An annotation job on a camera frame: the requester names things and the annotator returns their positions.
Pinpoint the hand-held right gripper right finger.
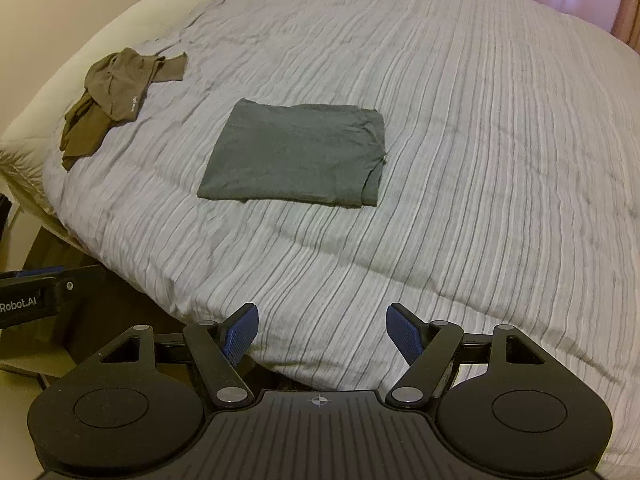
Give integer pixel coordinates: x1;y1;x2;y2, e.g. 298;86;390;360
386;302;562;407

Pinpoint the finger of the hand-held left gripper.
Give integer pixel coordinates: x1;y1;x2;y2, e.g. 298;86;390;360
0;265;110;312

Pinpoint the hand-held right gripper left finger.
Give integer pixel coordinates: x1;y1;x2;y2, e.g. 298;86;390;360
82;303;260;407

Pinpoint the grey t-shirt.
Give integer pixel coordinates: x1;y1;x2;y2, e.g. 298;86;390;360
196;98;388;209

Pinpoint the striped grey bed cover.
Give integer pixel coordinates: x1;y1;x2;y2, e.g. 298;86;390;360
41;0;640;451

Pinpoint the brown garment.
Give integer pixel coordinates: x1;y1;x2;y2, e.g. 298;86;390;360
59;47;189;171

